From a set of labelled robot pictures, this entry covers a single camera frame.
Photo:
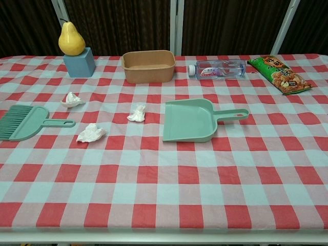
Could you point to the green dustpan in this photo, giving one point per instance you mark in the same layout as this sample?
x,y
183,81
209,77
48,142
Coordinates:
x,y
189,120

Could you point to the white tissue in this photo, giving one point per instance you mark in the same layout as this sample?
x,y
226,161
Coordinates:
x,y
71,100
91,133
138,114

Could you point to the green hand broom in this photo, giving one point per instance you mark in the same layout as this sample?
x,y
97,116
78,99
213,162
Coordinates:
x,y
28,123

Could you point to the brown paper bowl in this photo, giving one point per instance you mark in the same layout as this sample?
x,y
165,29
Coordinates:
x,y
148,75

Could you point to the red white checkered tablecloth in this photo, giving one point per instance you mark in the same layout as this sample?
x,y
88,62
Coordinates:
x,y
164,184

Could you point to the clear plastic water bottle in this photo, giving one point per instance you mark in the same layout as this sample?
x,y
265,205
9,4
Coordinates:
x,y
217,69

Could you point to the blue-grey cube block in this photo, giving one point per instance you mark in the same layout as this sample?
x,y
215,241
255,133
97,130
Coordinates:
x,y
79,65

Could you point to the dark brown partition panel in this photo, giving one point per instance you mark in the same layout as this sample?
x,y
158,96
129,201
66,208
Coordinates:
x,y
25,25
115,25
230,25
312,23

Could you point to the yellow pear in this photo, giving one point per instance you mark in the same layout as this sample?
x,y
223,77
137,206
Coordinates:
x,y
71,41

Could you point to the green snack bag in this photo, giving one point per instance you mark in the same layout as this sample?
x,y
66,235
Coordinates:
x,y
279,74

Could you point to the white partition frame post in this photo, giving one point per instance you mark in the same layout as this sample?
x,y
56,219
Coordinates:
x,y
284,28
176,25
59,11

